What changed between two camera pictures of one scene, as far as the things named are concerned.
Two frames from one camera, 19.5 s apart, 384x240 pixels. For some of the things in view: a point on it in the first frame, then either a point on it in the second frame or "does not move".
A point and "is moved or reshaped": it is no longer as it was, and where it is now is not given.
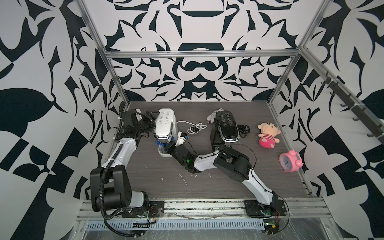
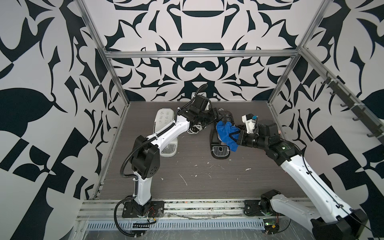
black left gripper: [150, 122] to [214, 116]
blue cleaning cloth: [163, 144] is moved or reshaped
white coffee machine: [166, 129] does not move
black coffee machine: [225, 130] does not move
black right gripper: [168, 148] to [241, 137]
